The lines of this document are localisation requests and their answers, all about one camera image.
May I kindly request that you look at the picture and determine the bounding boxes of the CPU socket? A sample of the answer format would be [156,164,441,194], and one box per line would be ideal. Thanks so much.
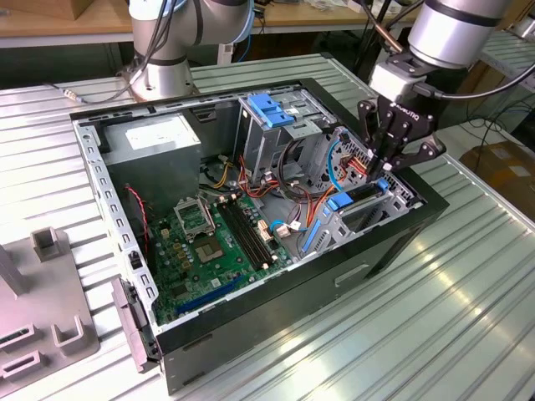
[192,237,227,265]

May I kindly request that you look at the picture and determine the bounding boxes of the brown cardboard box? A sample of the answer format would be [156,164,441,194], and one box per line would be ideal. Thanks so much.
[459,140,535,218]

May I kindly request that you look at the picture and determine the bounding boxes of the grey power supply unit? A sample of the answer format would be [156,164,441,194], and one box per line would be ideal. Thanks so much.
[99,112,202,216]

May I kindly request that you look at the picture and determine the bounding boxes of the metal slat side table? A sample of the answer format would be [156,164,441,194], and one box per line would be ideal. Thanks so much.
[459,31,535,122]

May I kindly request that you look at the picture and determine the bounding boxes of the metal socket cover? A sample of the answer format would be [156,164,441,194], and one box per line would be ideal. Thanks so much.
[173,195,217,241]

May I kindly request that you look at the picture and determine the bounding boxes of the wooden desk white frame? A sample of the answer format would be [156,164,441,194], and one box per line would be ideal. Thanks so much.
[0,0,423,80]

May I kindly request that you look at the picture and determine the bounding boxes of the orange red power wire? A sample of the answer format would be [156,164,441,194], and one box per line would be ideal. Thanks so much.
[340,150,375,179]

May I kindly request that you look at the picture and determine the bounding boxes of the blue expansion slot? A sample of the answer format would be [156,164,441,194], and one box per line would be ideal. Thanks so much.
[174,273,246,317]

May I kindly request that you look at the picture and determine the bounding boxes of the black RAM slot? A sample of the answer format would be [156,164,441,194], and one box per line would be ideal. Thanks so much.
[237,199,278,263]
[231,200,273,266]
[219,203,262,271]
[225,202,268,269]

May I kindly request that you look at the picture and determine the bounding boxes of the orange red wire bundle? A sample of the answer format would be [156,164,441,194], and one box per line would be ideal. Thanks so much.
[236,154,335,229]

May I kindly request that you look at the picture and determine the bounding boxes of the metal optical drive cage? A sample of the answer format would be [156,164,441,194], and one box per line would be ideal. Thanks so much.
[233,85,339,185]

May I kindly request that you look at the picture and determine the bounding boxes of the black wire loop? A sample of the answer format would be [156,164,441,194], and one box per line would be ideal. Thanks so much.
[278,140,331,206]

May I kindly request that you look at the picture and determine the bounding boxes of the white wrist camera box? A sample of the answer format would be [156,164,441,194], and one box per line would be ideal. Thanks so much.
[369,52,444,100]

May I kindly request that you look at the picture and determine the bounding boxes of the small brown box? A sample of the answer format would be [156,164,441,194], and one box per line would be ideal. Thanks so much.
[68,0,96,21]

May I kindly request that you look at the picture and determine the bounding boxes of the black cable bundle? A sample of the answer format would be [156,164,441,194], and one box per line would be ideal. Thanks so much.
[125,0,181,91]

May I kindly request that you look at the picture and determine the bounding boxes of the grey plastic case panel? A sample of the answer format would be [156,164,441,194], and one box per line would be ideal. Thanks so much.
[110,277,162,373]

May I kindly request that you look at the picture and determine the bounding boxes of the black case fan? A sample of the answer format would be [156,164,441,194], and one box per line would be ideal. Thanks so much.
[124,187,158,277]

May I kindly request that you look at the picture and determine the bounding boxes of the blue plastic drive bracket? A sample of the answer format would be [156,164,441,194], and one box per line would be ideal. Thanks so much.
[247,94,297,129]

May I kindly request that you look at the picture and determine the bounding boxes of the green motherboard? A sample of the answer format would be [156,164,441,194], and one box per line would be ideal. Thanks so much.
[145,194,293,327]

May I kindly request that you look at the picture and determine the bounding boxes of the black cable metal connector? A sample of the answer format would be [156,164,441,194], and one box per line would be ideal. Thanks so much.
[43,83,135,104]

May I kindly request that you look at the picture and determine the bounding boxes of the white plug thin wires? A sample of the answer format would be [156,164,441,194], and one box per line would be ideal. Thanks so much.
[275,221,308,239]

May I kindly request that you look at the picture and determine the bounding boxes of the grey parts rack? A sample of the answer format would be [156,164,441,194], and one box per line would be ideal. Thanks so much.
[0,227,100,388]

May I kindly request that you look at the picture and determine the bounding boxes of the hard disk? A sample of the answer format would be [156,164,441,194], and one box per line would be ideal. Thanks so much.
[301,178,389,254]

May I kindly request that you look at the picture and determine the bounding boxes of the blue data wire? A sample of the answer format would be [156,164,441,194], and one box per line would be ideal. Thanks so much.
[327,140,348,193]

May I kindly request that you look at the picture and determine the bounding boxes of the black stand pole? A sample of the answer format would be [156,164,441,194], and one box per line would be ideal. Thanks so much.
[354,0,396,80]

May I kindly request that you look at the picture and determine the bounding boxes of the black open PC case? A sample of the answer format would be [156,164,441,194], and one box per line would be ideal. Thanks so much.
[69,77,451,396]

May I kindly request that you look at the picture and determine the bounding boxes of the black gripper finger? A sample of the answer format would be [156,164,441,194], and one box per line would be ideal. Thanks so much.
[356,99,389,175]
[381,133,447,172]

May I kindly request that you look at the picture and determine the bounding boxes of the yellow orange wires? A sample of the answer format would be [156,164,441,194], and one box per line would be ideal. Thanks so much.
[211,161,232,189]

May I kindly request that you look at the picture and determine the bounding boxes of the metal disk bay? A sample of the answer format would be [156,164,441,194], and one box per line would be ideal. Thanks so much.
[296,179,423,262]

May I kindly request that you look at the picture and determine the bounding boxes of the red black fan wire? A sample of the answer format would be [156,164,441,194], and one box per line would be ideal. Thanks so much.
[125,185,150,251]

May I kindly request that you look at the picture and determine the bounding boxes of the black camera cable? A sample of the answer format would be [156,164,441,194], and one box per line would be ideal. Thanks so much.
[412,62,535,101]

